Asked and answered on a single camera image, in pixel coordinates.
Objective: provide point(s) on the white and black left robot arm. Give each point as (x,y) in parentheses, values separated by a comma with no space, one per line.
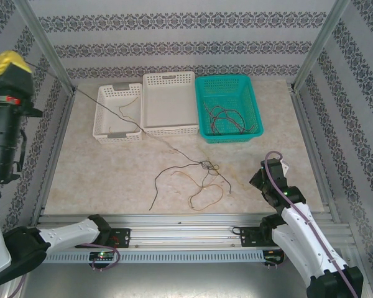
(71,231)

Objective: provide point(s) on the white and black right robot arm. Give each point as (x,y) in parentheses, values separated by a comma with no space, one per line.
(307,248)

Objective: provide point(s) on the small green controller board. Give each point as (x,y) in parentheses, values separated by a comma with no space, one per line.
(103,255)
(272,257)

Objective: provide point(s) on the teal plastic mesh basket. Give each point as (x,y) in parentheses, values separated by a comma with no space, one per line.
(230,90)

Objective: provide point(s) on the small white perforated basket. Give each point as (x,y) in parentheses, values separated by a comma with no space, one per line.
(118,93)

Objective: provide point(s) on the large white perforated basket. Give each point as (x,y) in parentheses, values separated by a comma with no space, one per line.
(171,105)

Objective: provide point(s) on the grey metal shelf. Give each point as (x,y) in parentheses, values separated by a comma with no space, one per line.
(186,282)

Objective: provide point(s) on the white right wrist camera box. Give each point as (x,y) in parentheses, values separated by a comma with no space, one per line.
(285,167)

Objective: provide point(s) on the aluminium frame post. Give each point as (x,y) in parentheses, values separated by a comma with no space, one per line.
(331,25)
(35,25)

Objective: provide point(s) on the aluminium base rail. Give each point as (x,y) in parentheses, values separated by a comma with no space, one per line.
(180,236)

